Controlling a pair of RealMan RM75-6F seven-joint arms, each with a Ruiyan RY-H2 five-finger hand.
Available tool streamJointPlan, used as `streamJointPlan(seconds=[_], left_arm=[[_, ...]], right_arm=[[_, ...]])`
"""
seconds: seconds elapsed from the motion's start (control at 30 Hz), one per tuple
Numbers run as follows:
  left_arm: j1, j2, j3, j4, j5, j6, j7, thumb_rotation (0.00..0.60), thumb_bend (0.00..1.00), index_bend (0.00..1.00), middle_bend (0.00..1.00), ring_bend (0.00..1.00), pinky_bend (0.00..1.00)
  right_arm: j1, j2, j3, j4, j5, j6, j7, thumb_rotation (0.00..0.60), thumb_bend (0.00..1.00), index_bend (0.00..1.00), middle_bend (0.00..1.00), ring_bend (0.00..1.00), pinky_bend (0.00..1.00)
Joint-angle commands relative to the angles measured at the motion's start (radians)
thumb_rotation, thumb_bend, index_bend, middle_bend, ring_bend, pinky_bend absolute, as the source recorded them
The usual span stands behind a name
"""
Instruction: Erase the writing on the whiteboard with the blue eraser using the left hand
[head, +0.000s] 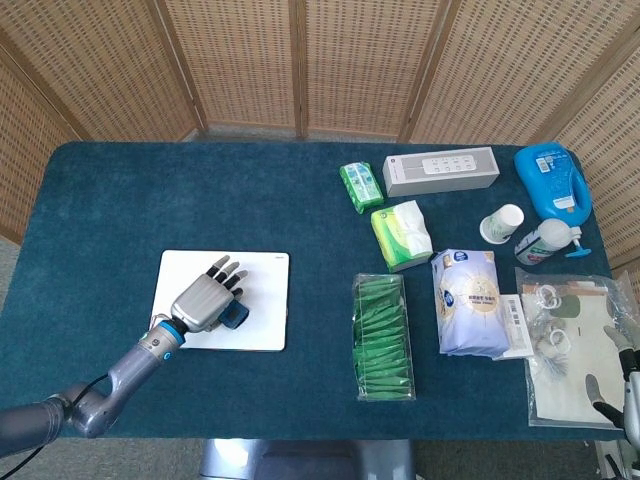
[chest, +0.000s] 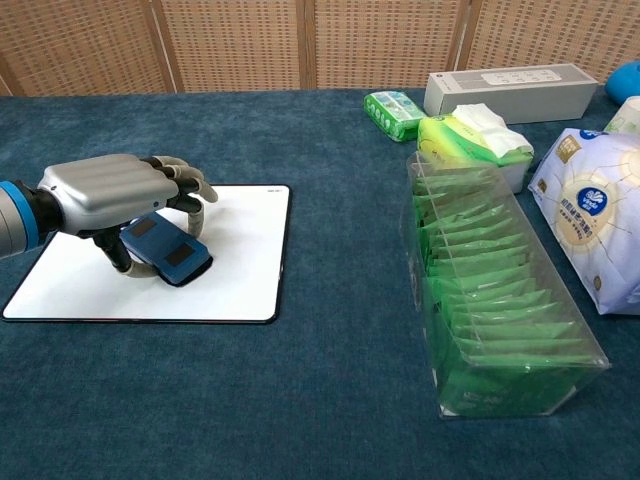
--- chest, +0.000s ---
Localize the blue whiteboard eraser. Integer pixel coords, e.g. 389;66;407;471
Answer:
119;212;215;288

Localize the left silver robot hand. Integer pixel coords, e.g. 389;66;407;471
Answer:
37;153;220;279

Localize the lavender white tissue pack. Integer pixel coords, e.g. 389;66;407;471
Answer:
527;126;640;316

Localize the dark teal tablecloth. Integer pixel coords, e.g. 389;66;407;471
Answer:
0;85;640;480

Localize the rattan wooden folding screen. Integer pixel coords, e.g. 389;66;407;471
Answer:
0;0;640;97

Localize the green pocket tissue pack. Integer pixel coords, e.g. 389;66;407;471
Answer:
363;90;427;144

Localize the grey power strip box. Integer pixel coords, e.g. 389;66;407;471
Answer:
423;63;600;125

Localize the yellow-green open tissue pack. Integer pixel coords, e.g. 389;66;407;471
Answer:
416;102;535;194

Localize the blue detergent bottle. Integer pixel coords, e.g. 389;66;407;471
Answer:
604;60;640;106

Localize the white dry-erase board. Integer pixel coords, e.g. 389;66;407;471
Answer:
1;184;292;324

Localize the clear box of green sachets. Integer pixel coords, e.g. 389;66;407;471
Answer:
402;149;612;420

